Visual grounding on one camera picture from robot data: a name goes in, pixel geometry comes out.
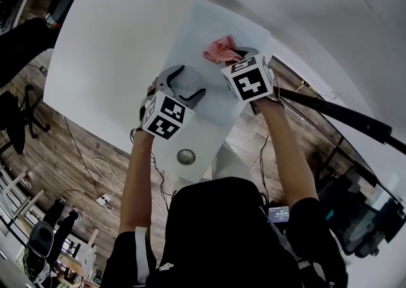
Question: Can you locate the person's right forearm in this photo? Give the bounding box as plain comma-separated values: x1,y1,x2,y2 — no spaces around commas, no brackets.
256,98,320,208

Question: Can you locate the person's black shirt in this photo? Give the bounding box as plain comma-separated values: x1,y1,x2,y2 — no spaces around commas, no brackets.
106,176,350,288

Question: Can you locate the long black padded seat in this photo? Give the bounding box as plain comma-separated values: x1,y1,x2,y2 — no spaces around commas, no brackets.
0,16,58,89

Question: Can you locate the small red and silver bottle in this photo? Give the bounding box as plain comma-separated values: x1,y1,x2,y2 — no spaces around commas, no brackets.
44,12,63,30

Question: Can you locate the black mesh office chair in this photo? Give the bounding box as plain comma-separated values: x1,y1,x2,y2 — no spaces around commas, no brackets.
0,85,51,154

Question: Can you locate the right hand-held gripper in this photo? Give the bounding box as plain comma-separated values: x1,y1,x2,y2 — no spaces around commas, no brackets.
221,45,280,113

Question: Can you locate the person's left hand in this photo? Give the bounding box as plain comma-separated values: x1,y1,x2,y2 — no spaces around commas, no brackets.
147,77,159,97

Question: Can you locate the round metal cable grommet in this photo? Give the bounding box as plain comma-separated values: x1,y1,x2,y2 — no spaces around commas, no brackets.
176,148,196,166

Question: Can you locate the white table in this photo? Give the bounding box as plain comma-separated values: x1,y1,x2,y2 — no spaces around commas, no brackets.
43,0,273,183

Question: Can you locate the white looped cable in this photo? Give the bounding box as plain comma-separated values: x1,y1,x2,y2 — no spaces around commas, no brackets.
92,158,115,199

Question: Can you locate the person's left forearm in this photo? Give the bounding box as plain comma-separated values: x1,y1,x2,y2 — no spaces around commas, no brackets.
119,129,156,235

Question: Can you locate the small black screen device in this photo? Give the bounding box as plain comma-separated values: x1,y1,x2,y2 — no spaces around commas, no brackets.
268,206,290,233

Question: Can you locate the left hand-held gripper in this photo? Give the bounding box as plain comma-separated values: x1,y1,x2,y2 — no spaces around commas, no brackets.
142,65,207,140

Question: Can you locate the pink knitted cloth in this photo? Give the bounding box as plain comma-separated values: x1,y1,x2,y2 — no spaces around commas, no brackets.
202,35,244,65

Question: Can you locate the white wooden frame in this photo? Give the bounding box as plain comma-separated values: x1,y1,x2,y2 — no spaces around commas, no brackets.
0,166,45,237

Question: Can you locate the black floor cable with adapter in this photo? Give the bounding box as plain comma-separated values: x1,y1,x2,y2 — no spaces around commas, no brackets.
27,63,104,200

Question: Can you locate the whiteboard on black stand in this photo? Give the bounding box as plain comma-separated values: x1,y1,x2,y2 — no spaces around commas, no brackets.
272,85,406,211

